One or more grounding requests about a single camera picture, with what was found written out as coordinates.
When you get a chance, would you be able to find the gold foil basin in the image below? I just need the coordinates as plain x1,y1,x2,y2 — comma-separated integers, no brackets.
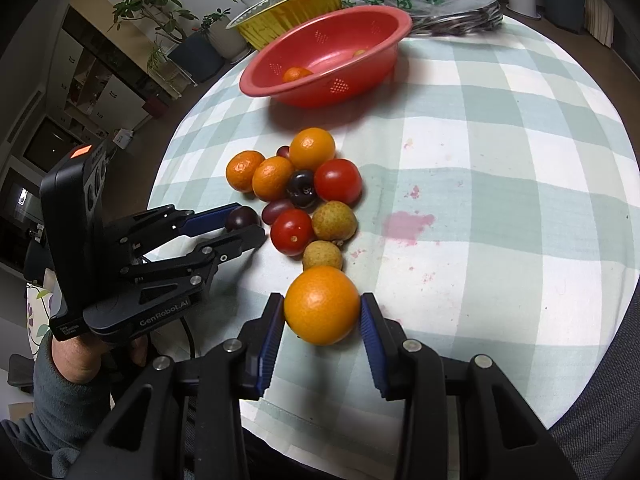
227,0,342,50

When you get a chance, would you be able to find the tall plant in dark pot left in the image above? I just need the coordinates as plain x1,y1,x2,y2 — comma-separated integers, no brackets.
112,0,224,84

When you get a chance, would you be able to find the red tomato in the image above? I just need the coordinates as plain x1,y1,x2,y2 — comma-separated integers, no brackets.
270,209,314,257
314,158,362,205

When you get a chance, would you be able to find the dark plum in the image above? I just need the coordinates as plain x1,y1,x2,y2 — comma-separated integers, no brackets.
285,169,318,209
224,206,260,232

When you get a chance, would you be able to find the person's left hand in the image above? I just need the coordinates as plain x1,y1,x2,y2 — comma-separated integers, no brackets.
51,334,149,385

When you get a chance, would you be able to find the black cable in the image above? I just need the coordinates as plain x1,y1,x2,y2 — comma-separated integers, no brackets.
177,309,198,361

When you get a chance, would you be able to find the white shelving unit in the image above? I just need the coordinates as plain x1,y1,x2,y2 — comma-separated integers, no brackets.
1,0,179,188

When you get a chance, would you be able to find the orange top of pile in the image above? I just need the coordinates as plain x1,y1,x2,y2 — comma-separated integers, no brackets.
288,127,335,171

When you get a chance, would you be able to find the plant in white pot left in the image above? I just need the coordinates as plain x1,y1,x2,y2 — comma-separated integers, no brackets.
201,8,250,64

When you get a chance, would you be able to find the red grape behind oranges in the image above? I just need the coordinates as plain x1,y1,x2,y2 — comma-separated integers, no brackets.
277,145,290,158

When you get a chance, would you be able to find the green checkered tablecloth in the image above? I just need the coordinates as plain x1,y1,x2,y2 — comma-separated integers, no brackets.
150,18,639,479

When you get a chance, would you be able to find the mandarin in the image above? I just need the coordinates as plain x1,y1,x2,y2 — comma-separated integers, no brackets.
226,151,265,194
252,156,295,203
282,66,314,84

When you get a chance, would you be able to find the red plastic colander bowl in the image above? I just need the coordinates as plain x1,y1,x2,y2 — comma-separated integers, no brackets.
240,6,412,108

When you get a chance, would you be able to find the large orange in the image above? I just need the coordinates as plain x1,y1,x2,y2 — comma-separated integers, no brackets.
284,266,360,346

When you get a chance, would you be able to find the beige curtain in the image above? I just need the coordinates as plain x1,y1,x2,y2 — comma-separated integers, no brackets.
585,0,614,48

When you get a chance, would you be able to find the oblong red grape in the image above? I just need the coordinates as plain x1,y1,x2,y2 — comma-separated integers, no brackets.
262,198,295,226

